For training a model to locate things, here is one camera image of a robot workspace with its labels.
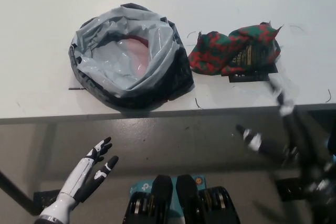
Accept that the black plastic bag grey lining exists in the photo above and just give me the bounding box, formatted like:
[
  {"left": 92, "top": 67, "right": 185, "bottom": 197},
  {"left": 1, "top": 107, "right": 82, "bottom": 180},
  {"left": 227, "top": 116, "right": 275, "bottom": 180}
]
[{"left": 68, "top": 3, "right": 194, "bottom": 110}]

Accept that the teal TP-Link box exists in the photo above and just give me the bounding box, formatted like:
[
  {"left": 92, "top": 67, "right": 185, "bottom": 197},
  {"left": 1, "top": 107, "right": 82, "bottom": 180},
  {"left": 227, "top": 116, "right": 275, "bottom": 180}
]
[{"left": 128, "top": 175, "right": 208, "bottom": 224}]

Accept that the black table leg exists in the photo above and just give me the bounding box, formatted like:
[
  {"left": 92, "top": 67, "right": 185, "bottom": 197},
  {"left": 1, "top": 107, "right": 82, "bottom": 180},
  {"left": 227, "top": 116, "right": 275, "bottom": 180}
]
[{"left": 0, "top": 168, "right": 35, "bottom": 209}]

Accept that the black tape patch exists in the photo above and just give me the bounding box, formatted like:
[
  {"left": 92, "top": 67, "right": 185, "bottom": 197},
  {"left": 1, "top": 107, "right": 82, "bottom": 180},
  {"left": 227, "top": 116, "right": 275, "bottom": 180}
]
[{"left": 219, "top": 62, "right": 278, "bottom": 83}]

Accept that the red green patterned cloth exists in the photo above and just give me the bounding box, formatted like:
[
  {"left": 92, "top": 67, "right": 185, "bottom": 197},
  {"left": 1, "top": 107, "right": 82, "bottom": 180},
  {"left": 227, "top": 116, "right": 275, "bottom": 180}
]
[{"left": 188, "top": 21, "right": 285, "bottom": 76}]

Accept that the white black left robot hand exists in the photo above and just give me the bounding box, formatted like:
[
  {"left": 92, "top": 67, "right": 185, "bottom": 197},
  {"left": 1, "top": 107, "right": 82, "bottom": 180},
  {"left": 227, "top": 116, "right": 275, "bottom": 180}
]
[{"left": 38, "top": 136, "right": 119, "bottom": 221}]

